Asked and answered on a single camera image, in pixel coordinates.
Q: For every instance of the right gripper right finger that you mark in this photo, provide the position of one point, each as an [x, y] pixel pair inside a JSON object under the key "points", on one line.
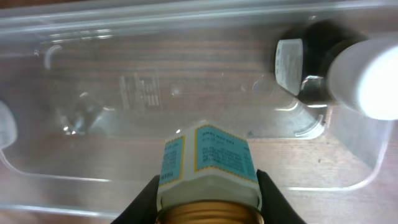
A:
{"points": [[275, 208]]}

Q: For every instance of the clear plastic container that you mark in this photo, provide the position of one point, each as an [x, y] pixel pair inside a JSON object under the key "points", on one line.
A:
{"points": [[91, 90]]}

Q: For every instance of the dark bottle white cap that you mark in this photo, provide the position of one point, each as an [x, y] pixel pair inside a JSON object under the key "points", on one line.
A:
{"points": [[325, 63]]}

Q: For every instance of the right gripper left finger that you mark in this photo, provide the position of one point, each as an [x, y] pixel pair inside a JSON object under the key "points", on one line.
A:
{"points": [[143, 209]]}

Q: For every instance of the small jar gold lid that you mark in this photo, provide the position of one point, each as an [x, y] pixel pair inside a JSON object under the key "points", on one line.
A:
{"points": [[208, 176]]}

